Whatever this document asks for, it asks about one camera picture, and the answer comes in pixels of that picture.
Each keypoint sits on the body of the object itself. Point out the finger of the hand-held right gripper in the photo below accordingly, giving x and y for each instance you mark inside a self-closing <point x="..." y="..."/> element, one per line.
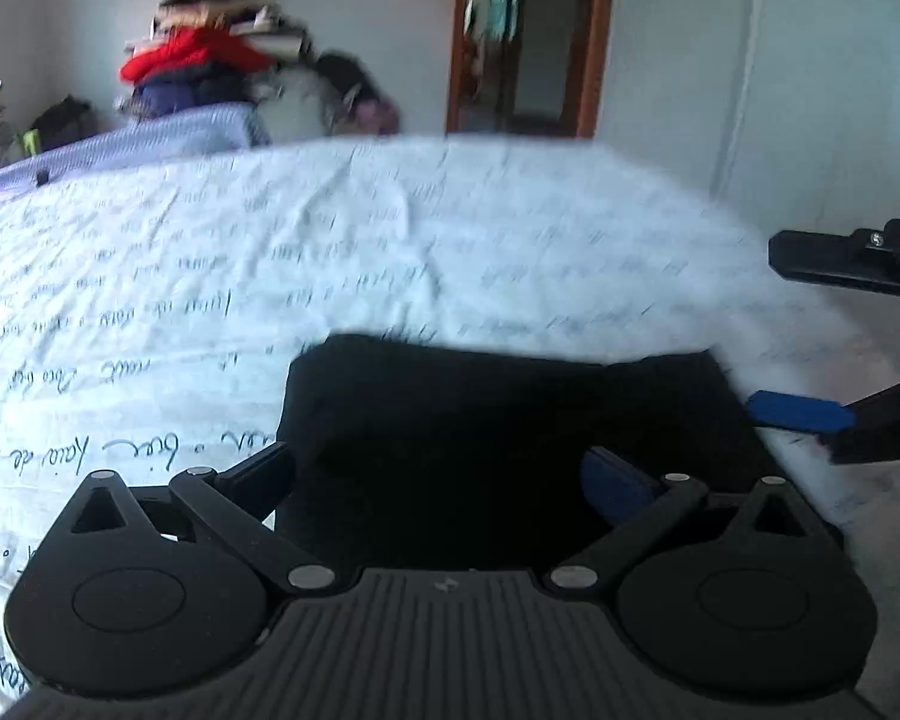
<point x="795" y="412"/>
<point x="832" y="259"/>

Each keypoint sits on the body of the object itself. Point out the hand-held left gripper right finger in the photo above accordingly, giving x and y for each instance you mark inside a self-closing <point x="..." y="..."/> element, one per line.
<point x="615" y="480"/>

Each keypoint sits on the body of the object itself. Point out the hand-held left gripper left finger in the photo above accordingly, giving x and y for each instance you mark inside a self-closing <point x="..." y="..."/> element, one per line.
<point x="266" y="469"/>

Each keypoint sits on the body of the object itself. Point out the black pants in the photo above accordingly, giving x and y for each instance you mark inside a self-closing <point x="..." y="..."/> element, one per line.
<point x="457" y="427"/>

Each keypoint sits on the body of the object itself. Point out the white handwriting print bed sheet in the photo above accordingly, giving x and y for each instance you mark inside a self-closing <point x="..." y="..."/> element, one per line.
<point x="345" y="240"/>

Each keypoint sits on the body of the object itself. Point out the purple striped blanket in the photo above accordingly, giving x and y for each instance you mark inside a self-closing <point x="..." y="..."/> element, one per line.
<point x="157" y="139"/>

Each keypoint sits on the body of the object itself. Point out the white bag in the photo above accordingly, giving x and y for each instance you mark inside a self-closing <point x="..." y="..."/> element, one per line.
<point x="300" y="101"/>

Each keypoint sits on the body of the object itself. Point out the dark backpack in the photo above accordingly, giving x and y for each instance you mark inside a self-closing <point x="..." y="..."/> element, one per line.
<point x="345" y="75"/>

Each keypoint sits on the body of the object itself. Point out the black bag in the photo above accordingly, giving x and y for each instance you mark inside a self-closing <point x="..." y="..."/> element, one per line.
<point x="60" y="124"/>

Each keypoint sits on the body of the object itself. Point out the pile of clothes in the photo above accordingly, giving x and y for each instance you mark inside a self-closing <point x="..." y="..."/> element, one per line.
<point x="195" y="52"/>

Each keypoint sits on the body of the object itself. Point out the white wall conduit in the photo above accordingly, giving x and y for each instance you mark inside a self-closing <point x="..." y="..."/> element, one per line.
<point x="742" y="75"/>

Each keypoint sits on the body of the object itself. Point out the wooden door frame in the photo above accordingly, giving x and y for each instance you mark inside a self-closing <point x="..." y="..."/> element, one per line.
<point x="457" y="52"/>

